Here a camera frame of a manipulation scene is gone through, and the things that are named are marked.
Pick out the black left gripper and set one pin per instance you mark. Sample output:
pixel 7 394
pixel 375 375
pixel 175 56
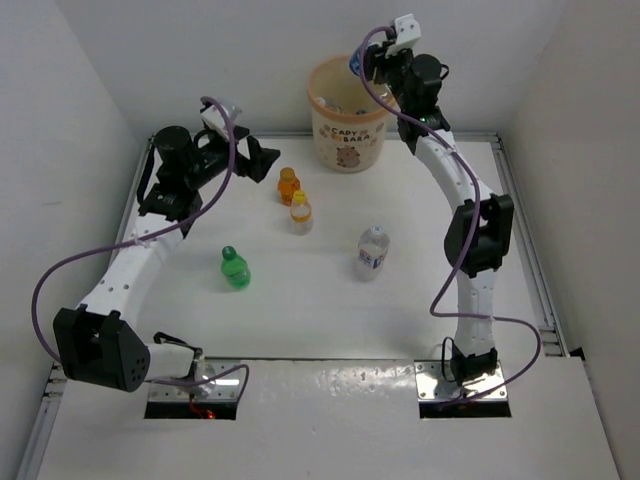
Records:
pixel 258 160

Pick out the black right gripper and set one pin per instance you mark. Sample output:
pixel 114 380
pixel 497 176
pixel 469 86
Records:
pixel 376 57

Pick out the blue label Pocari bottle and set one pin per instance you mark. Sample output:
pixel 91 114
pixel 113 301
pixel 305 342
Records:
pixel 354 62

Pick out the yellow cap small bottle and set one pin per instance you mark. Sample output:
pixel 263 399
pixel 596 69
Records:
pixel 301 213

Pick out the clear bottle orange blue label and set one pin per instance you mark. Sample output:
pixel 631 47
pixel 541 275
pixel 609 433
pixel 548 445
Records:
pixel 373 248

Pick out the clear bottle QR cap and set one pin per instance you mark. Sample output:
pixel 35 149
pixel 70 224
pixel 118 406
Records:
pixel 330 105

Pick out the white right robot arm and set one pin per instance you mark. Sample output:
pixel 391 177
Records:
pixel 478 237

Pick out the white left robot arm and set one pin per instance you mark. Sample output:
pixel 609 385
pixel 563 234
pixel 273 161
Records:
pixel 97 341

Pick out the beige capybara plastic bin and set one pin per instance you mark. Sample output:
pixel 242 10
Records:
pixel 349 142

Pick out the orange juice bottle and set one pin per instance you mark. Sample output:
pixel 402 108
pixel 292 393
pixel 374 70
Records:
pixel 288 184

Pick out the green plastic bottle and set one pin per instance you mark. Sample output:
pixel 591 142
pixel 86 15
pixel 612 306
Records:
pixel 235 268

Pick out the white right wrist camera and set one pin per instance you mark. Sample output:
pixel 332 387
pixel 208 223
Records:
pixel 405 34

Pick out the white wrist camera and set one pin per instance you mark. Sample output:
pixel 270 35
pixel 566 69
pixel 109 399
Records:
pixel 216 114
pixel 405 34

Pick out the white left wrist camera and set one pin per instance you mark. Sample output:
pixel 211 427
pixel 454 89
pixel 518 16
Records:
pixel 216 114

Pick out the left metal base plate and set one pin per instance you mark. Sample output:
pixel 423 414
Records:
pixel 224 382

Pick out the metal base plate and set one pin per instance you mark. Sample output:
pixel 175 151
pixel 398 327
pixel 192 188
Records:
pixel 224 382
pixel 435 387

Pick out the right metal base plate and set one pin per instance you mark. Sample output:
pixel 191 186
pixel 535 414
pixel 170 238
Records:
pixel 435 387

